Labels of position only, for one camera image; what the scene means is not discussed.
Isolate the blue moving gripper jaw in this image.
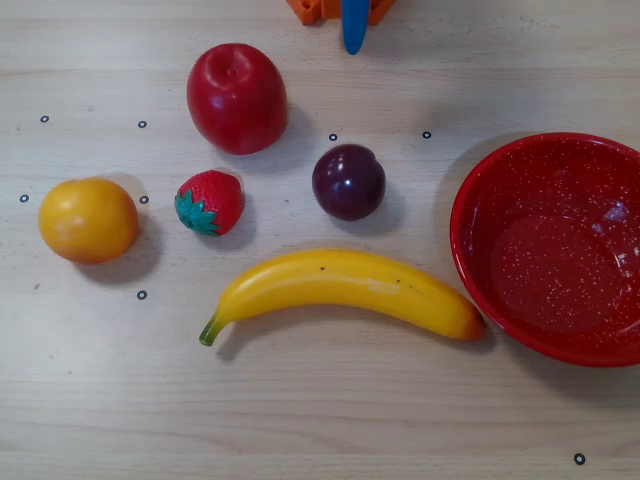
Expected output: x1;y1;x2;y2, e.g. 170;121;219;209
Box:
342;0;372;56

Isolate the yellow plastic banana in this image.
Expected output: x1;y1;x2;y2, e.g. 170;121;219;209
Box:
198;248;487;347

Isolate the red speckled enamel bowl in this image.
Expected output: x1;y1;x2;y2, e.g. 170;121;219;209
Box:
449;131;640;369

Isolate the red plastic apple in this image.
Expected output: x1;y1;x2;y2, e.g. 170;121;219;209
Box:
186;42;290;156

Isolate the dark purple plastic plum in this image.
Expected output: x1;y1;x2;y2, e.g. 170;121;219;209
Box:
311;143;387;222

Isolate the red plastic strawberry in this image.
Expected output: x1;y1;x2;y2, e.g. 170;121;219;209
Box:
174;169;246;238

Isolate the yellow orange round fruit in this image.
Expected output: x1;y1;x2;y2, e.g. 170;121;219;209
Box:
38;177;140;265

